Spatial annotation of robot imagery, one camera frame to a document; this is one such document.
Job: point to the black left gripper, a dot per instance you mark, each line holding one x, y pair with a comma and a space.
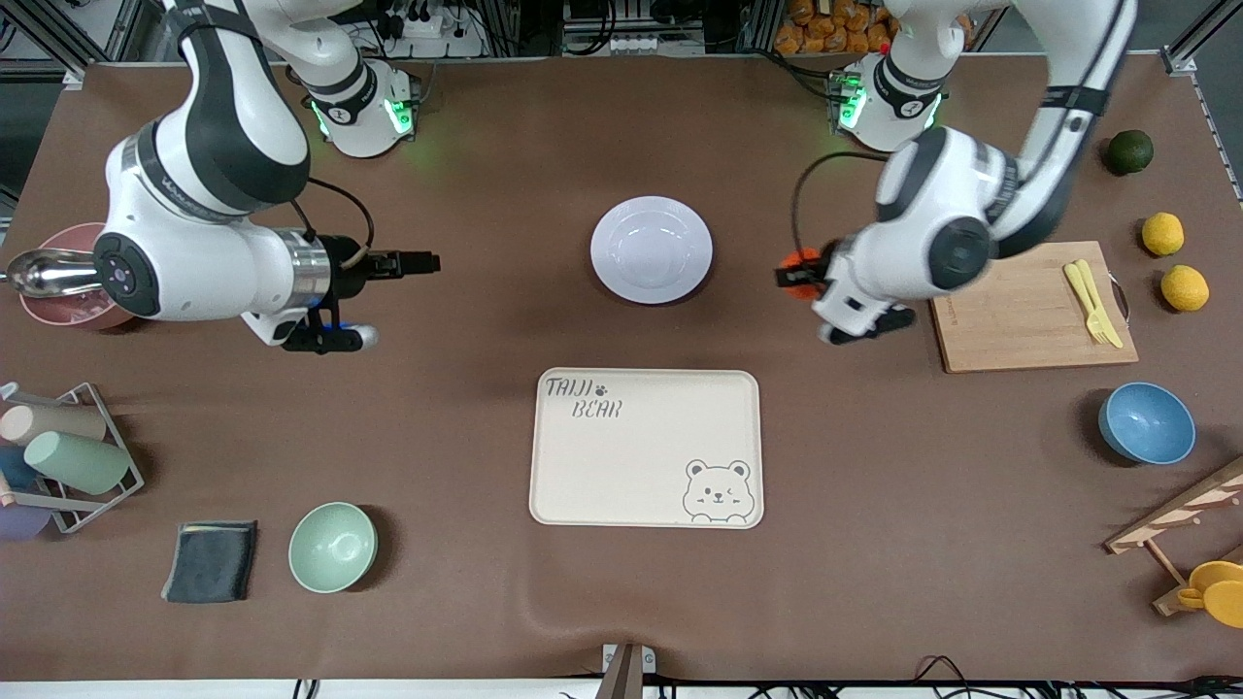
826, 263

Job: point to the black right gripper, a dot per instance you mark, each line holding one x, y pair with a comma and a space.
347, 265

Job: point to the orange fruit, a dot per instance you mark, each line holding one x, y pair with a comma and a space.
802, 262

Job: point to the lavender round plate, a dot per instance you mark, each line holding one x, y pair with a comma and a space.
651, 250

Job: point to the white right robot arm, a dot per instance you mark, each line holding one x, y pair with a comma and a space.
214, 194

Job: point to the white power strip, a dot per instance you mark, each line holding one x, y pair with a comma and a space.
437, 34

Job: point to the wooden cutting board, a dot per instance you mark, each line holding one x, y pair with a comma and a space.
1029, 330

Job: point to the bag of orange buns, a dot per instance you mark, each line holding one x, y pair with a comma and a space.
835, 24

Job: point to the cream bear print tray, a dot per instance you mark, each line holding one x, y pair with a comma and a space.
631, 466

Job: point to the grey power strip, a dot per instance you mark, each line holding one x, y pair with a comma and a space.
655, 44

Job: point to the yellow plastic fork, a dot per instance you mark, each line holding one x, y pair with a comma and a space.
1086, 301

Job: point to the green bowl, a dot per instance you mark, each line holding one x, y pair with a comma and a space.
332, 549

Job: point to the yellow plastic knife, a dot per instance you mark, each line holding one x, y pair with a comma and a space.
1099, 306

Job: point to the dark green lime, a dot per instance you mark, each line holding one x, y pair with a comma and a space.
1129, 152

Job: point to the pink bowl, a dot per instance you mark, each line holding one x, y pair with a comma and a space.
68, 238

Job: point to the yellow lemon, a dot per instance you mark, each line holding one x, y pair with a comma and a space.
1162, 234
1185, 288

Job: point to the dark grey folded cloth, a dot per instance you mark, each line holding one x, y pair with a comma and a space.
212, 563

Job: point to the shiny metal scoop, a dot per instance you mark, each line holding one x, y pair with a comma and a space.
53, 274

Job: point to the blue bowl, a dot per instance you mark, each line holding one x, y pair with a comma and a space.
1148, 425

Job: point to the beige cup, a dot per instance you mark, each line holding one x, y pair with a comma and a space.
58, 423

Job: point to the mint green cup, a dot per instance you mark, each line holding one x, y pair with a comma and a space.
78, 462

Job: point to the wooden peg rack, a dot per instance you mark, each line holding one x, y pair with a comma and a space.
1170, 515

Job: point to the blue cup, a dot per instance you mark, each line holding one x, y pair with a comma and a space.
15, 468

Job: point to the purple cup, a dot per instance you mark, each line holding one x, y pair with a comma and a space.
21, 522

